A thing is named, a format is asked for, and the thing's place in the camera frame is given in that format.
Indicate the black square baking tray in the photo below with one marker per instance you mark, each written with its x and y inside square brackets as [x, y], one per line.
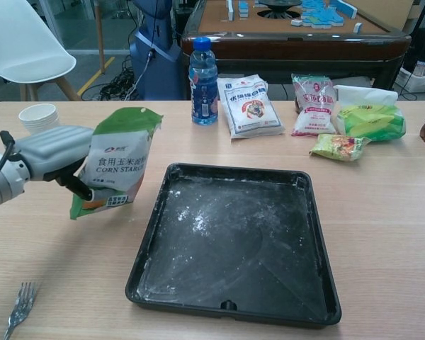
[233, 248]

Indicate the brown mahjong table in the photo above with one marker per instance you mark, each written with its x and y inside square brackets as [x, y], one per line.
[304, 46]

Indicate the small green snack packet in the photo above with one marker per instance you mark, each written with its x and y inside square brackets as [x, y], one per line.
[338, 147]

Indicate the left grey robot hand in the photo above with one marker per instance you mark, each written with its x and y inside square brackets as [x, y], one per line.
[53, 148]

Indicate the green tissue pack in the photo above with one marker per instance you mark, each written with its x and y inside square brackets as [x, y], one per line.
[372, 120]

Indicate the clear bottle blue cap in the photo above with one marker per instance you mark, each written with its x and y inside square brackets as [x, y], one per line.
[202, 92]

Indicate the white chair wooden legs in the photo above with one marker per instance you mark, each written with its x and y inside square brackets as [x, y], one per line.
[25, 53]

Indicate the white bag pink print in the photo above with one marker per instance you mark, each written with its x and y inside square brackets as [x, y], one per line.
[315, 110]

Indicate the green white snack bag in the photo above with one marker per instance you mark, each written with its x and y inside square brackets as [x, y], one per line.
[120, 156]

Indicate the silver metal fork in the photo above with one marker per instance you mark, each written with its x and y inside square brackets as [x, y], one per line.
[21, 304]

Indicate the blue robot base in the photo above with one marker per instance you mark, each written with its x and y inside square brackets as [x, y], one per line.
[157, 63]

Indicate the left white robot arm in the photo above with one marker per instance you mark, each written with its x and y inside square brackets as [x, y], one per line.
[3, 184]

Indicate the white sugar bag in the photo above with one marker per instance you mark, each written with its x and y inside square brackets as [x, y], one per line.
[249, 110]

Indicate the blue white mahjong tile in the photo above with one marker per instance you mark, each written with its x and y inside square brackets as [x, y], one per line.
[358, 26]

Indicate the black mahjong table hub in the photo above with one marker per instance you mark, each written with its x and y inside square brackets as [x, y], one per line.
[278, 8]

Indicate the white paper cup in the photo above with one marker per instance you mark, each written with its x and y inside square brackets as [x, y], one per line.
[39, 118]

